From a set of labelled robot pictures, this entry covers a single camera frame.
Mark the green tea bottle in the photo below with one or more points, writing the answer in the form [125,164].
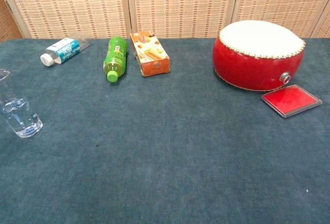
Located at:
[116,56]

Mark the clear bottle with blue label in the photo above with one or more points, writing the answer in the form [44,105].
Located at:
[63,50]

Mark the dark teal table cloth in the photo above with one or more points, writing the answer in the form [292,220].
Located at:
[165,144]

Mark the orange snack box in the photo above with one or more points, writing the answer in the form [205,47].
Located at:
[152,55]

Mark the woven bamboo folding screen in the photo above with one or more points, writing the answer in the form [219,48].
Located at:
[180,5]

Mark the red drum with white skin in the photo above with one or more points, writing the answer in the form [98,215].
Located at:
[257,59]

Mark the red ink pad case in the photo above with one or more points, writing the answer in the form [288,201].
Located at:
[291,101]

